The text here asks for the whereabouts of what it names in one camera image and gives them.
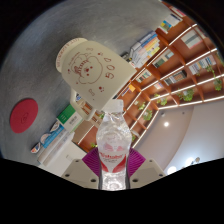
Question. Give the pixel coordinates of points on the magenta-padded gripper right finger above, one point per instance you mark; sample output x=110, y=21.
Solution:
x=148, y=173

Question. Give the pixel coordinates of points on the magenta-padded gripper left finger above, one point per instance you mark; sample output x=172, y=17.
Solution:
x=78, y=173

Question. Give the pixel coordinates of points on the clear plastic water bottle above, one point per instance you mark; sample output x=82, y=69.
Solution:
x=113, y=146

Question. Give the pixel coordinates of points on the white counter with dark top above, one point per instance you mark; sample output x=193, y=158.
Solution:
x=71, y=155

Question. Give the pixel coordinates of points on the branched ceiling chandelier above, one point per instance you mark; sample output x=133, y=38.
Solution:
x=171, y=170

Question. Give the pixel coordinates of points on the stack of white books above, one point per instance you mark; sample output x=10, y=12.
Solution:
x=53, y=143

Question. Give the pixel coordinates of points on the beige chair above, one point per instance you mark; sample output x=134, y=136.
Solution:
x=85, y=131

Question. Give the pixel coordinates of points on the recessed ceiling light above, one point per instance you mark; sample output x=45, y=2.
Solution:
x=166, y=124

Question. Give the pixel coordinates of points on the green and white box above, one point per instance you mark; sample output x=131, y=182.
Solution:
x=69, y=118

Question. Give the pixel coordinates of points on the flat round red coaster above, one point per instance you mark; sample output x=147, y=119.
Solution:
x=23, y=116

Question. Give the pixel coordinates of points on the cream mug with bear print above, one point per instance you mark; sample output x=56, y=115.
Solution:
x=96, y=73

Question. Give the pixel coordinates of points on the wooden wall shelf unit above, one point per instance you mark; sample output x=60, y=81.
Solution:
x=186, y=66

